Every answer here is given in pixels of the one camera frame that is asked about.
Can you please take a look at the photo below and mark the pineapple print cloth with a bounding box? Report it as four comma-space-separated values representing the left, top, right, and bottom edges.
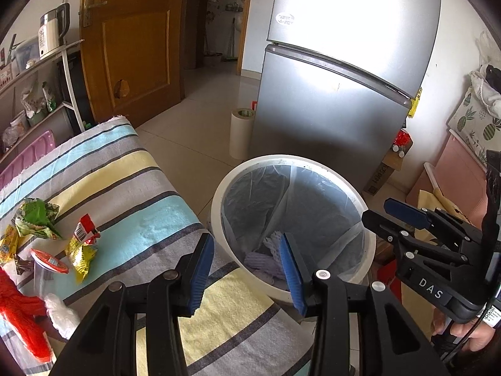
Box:
446, 84, 501, 161

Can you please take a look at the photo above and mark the person's right hand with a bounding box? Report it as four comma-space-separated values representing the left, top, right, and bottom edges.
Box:
431, 309, 501, 355

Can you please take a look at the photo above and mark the yellow paper tag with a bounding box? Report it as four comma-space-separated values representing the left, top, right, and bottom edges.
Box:
408, 87, 423, 118

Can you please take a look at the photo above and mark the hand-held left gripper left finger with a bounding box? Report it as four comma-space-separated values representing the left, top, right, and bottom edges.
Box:
49, 233, 216, 376

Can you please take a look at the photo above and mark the brown wooden door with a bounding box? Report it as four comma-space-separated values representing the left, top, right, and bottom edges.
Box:
79, 0, 188, 128

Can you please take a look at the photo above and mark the yellow red snack wrapper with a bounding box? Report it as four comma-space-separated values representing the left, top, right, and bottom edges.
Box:
65, 214, 101, 285

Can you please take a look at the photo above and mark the metal door handle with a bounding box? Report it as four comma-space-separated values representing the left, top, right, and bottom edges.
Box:
80, 0, 108, 28

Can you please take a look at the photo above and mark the red cardboard box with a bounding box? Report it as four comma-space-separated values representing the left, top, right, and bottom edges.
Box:
370, 239, 404, 302

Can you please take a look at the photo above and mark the green plastic basket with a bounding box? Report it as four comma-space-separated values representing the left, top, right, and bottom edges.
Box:
27, 107, 49, 126

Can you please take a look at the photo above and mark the white metal shelf rack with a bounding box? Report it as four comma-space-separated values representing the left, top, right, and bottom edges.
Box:
0, 39, 95, 165

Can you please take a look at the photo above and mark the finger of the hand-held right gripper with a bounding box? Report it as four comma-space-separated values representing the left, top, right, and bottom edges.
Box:
384, 198, 476, 243
361, 209, 466, 267

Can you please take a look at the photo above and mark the yellowish paper sheet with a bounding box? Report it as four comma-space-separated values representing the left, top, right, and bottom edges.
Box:
417, 190, 466, 224

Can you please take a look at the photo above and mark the pink plastic lid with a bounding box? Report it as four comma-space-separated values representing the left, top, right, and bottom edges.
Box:
0, 130, 55, 181

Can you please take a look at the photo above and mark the clear bag of food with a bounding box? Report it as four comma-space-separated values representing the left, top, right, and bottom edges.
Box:
1, 125, 20, 151

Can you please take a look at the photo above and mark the cream paper roll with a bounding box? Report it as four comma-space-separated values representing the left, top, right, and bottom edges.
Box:
229, 107, 256, 160

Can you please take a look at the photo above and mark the red mesh bag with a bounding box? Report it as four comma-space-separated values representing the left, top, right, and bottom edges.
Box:
0, 268, 53, 363

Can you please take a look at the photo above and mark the pink board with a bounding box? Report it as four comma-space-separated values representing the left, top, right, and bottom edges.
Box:
407, 133, 498, 228

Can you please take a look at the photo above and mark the green white food bag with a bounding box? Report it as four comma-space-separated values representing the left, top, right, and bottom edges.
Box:
41, 82, 58, 112

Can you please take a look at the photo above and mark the white cloth bundle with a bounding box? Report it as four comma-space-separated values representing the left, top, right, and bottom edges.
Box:
470, 65, 501, 120

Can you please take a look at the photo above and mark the plastic cup with red lid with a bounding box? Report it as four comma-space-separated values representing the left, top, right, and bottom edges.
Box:
30, 248, 70, 300

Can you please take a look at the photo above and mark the striped cloth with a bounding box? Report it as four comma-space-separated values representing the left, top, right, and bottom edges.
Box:
0, 115, 318, 376

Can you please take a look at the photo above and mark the clear plastic bin liner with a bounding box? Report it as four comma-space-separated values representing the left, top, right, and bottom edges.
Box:
221, 164, 364, 283

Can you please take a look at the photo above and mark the white plastic food bag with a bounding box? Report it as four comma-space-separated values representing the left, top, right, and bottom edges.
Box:
21, 86, 44, 116

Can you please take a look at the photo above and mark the white rolled paper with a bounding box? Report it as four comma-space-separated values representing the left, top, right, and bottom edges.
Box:
425, 162, 449, 204

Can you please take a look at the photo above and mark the green snack packet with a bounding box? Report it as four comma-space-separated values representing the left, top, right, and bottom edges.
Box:
15, 198, 63, 240

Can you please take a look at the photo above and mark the white round trash bin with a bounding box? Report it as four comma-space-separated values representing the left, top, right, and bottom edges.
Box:
210, 155, 377, 302

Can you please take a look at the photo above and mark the brown cardboard box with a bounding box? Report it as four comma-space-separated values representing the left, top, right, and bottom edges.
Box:
362, 153, 408, 196

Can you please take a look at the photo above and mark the white electric kettle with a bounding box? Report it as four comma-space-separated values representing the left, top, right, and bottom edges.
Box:
38, 3, 71, 60

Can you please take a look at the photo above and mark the clear plastic storage container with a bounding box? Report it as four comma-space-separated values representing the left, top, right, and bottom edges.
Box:
12, 37, 42, 75

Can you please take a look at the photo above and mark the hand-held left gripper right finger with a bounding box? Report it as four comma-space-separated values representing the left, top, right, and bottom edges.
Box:
281, 233, 451, 376

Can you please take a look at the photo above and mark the silver refrigerator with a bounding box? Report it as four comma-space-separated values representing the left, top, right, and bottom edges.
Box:
248, 0, 443, 192

